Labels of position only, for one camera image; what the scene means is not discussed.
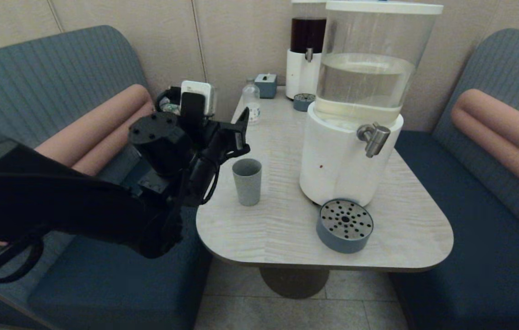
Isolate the blue-grey tissue box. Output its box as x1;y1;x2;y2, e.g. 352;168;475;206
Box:
254;73;278;99

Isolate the large blue drip tray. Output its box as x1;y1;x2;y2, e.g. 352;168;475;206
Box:
316;198;374;254

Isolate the white dispenser lid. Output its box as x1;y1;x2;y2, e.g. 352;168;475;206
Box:
326;0;444;16

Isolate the small blue drip tray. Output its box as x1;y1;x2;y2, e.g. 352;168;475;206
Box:
293;93;316;112

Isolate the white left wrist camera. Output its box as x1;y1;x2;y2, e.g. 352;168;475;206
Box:
180;80;217;118

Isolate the pink bolster cushion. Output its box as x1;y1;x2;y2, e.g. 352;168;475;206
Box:
451;89;519;206
0;84;155;248

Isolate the small clear bottle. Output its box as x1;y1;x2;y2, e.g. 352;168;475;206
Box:
242;79;261;125

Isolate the dark drink dispenser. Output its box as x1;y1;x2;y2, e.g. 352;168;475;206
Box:
286;0;329;100

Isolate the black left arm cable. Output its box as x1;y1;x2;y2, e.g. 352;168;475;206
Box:
0;87;223;287

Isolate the large clear water dispenser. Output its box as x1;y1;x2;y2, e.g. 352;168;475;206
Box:
299;0;444;208

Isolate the large steel dispenser tap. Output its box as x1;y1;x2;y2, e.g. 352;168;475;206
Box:
357;123;391;159

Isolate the blue upholstered bench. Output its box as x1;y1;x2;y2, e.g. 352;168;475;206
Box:
0;25;230;330
388;29;519;330

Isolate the ribbed table pedestal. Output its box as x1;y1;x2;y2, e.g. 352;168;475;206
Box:
259;266;331;300

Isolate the grey plastic cup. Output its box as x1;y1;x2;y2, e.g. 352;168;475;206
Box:
232;159;263;207

